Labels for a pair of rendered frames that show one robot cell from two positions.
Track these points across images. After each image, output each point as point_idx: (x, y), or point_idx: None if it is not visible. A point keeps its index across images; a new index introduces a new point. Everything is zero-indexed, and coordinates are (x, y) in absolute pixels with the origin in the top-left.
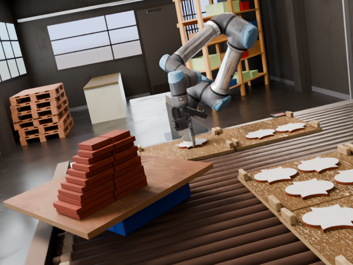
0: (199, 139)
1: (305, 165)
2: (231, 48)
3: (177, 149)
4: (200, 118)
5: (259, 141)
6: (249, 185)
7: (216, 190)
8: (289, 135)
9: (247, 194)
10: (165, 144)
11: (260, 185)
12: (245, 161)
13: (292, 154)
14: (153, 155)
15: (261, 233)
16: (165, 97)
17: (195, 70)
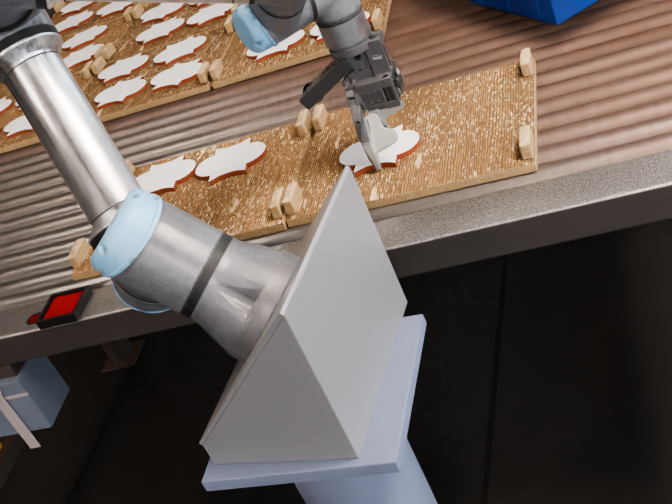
0: (351, 163)
1: (291, 38)
2: (60, 47)
3: (426, 136)
4: (221, 398)
5: (260, 134)
6: (385, 9)
7: (428, 17)
8: (199, 149)
9: (397, 9)
10: (445, 173)
11: (372, 10)
12: (336, 84)
13: (260, 96)
14: (496, 114)
15: None
16: (310, 248)
17: (239, 6)
